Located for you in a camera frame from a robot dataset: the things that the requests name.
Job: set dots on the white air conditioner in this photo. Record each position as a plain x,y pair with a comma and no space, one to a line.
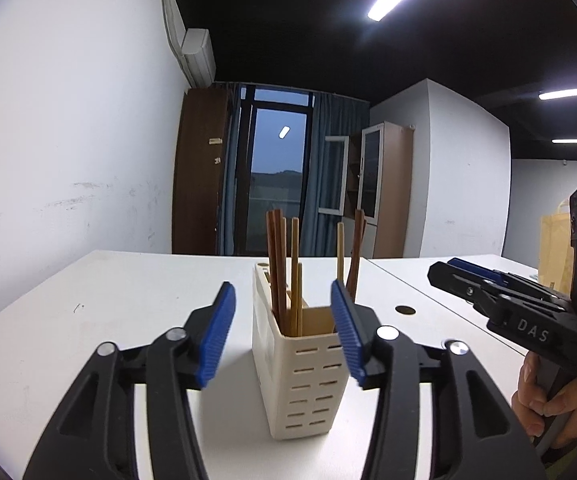
198,57

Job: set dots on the cream plastic utensil holder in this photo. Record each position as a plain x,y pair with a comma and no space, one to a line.
313,390

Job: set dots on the white framed window sash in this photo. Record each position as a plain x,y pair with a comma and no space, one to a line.
333,175

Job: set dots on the grey blue curtain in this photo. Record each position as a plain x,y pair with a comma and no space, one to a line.
318,170
228,200

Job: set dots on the brown wooden cabinet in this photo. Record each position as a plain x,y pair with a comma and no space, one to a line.
198,185

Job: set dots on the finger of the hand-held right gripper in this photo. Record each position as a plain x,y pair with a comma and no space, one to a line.
478,269
453,280

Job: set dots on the dark framed glass door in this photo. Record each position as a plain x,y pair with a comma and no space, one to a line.
273,160

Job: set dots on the bunch of wooden chopsticks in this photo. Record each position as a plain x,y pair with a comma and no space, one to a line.
274,260

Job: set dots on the brown paper bag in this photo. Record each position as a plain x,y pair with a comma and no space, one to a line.
555,245

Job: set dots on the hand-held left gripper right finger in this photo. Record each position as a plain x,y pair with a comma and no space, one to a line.
346,330

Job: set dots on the light wood glass-door cabinet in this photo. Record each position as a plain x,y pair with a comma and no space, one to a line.
393,185

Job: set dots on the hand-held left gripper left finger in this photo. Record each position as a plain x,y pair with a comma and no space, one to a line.
216,335

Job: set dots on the white wall conduit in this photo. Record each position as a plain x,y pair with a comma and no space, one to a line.
171,15

